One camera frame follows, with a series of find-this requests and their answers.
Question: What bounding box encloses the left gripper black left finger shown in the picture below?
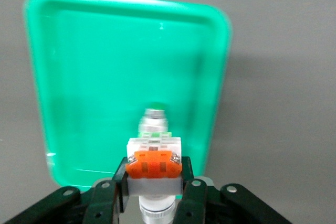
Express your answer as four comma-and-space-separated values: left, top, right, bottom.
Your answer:
0, 157, 131, 224

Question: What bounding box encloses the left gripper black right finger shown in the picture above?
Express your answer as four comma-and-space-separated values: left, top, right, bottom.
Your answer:
173, 156, 292, 224

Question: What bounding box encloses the green button orange contact block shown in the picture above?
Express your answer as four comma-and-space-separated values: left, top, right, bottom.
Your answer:
125, 136, 184, 224

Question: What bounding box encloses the green plastic tray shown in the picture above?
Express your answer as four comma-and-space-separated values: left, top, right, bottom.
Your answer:
23, 0, 233, 200

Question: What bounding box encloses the dark grey table mat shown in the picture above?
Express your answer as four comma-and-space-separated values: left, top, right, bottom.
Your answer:
0, 0, 336, 224

